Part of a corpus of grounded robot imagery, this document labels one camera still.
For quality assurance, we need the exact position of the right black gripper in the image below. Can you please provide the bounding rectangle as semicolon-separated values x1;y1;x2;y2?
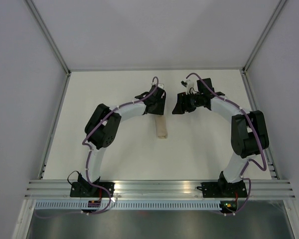
172;91;203;115

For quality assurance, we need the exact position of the beige cloth napkin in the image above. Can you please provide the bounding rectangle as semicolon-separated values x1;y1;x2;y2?
155;115;168;139

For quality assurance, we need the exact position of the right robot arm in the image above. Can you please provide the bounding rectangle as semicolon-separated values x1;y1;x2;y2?
172;78;269;198

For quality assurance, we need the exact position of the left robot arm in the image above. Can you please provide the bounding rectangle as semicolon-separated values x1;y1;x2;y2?
70;85;166;199

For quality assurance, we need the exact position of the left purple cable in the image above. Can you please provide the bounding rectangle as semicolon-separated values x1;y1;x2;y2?
34;76;160;220

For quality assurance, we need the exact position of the purple cable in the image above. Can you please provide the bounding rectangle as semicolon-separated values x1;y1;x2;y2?
34;76;160;220
185;73;267;217

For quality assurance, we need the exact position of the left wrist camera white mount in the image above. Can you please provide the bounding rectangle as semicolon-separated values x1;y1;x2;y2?
152;83;164;90

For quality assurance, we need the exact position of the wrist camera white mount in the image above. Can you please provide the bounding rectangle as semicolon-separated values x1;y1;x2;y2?
152;83;164;90
181;79;194;94

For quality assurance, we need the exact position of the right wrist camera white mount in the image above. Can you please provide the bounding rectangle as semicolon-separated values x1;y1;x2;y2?
181;79;194;94

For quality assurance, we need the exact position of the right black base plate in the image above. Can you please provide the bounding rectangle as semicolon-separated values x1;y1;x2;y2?
200;181;248;198

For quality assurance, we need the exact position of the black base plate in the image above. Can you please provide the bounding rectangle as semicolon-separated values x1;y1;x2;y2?
70;181;115;198
200;181;248;198

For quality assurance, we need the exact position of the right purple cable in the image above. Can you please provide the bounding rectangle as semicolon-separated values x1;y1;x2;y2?
185;73;267;217

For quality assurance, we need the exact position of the white slotted cable duct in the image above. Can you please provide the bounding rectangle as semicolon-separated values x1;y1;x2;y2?
35;200;221;211

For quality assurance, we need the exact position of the right aluminium frame post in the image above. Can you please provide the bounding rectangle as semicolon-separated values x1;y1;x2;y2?
243;0;289;180

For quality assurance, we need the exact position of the aluminium frame post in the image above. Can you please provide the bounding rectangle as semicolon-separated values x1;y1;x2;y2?
243;0;289;180
24;0;71;76

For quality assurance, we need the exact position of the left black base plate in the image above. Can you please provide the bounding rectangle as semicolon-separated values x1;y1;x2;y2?
70;181;115;198

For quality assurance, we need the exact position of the aluminium front rail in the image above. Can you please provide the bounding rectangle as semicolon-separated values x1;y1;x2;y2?
24;180;296;200

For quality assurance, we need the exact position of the left aluminium frame post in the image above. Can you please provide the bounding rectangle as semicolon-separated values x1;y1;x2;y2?
24;0;71;76

